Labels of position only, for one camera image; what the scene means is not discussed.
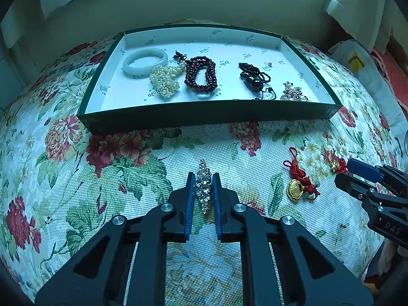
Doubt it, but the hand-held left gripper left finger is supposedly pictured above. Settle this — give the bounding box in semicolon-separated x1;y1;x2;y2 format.
34;171;196;306

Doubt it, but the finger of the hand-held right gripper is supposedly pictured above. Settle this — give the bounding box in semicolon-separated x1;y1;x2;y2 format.
347;158;408;188
335;172;388;209

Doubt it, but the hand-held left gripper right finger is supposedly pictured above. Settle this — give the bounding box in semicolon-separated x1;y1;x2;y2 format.
212;172;373;306

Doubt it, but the long rhinestone hair clip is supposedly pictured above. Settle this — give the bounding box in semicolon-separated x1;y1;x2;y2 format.
195;159;213;216

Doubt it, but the small red gold charm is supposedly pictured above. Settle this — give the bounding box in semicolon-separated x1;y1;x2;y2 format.
330;158;348;174

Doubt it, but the red knot gold ingot charm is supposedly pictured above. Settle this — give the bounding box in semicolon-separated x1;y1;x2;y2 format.
283;147;321;203

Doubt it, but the round rhinestone brooch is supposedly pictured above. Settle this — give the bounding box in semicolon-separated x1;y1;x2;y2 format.
280;81;311;103

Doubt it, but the green cardboard tray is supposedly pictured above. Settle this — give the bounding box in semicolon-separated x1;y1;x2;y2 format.
77;24;341;134

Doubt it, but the white pearl bracelet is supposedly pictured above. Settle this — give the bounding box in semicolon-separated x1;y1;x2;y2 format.
149;61;188;100

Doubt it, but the black cord bead bracelet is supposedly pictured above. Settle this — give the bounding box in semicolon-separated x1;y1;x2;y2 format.
234;62;276;101

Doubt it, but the dark red bead bracelet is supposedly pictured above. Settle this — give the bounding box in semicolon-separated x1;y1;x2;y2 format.
174;50;219;95

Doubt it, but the pale jade bangle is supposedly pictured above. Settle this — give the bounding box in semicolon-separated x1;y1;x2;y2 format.
123;48;168;78

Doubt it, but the floral bedsheet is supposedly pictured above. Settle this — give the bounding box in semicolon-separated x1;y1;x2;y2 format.
0;22;408;303

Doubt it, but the pink blanket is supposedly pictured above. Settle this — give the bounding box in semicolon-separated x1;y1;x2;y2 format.
371;48;408;109

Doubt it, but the white yellow patterned pillow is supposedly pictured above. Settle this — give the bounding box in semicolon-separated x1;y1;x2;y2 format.
327;38;408;115

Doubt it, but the black cable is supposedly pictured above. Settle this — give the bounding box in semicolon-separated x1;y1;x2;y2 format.
395;134;408;157

